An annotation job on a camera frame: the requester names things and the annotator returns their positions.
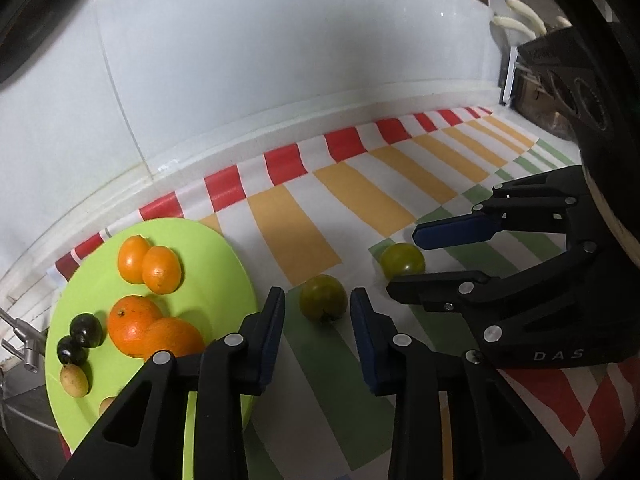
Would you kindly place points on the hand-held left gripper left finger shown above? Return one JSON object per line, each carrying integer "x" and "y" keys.
{"x": 272, "y": 342}

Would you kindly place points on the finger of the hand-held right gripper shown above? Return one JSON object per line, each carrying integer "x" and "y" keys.
{"x": 450, "y": 232}
{"x": 425, "y": 291}

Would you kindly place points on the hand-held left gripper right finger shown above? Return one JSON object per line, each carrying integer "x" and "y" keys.
{"x": 362, "y": 347}

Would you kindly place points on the green tomato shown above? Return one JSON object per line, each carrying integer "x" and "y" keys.
{"x": 400, "y": 257}
{"x": 322, "y": 297}

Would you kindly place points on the green plate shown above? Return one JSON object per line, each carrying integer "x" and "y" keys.
{"x": 210, "y": 270}

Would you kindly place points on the large orange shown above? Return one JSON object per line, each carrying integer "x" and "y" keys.
{"x": 129, "y": 325}
{"x": 176, "y": 337}

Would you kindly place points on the small orange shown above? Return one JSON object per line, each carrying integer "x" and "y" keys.
{"x": 161, "y": 270}
{"x": 132, "y": 257}

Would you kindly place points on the small yellow-brown fruit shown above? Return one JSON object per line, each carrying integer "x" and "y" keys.
{"x": 106, "y": 406}
{"x": 75, "y": 380}

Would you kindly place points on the dark purple fruit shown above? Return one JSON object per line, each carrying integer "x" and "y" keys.
{"x": 70, "y": 351}
{"x": 86, "y": 330}

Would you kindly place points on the striped checked tablecloth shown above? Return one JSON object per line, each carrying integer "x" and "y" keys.
{"x": 300, "y": 220}

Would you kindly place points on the wooden knife rack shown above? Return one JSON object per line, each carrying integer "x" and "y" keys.
{"x": 535, "y": 97}

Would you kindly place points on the steel sink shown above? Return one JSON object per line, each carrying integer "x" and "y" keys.
{"x": 20, "y": 410}

